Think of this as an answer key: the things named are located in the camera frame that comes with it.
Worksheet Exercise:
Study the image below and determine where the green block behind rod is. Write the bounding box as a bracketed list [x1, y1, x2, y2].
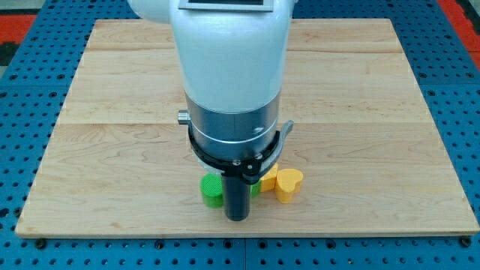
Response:
[250, 181, 261, 198]

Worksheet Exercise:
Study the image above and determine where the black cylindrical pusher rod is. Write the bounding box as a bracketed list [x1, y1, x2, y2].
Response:
[221, 175, 251, 221]

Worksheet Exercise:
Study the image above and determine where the black clamp ring mount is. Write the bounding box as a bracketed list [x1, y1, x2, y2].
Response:
[187, 120, 294, 185]

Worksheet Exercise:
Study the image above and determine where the yellow hexagon block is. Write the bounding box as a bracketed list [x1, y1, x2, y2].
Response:
[259, 163, 278, 193]

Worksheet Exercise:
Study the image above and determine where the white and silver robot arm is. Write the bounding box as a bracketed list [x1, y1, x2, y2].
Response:
[128, 0, 294, 221]

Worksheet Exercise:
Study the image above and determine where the light wooden board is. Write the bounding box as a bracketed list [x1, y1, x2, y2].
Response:
[15, 19, 479, 239]

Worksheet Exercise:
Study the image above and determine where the green round block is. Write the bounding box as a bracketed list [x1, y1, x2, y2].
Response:
[199, 173, 224, 208]

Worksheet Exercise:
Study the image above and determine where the yellow heart block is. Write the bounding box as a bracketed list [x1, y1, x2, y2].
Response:
[274, 168, 304, 204]

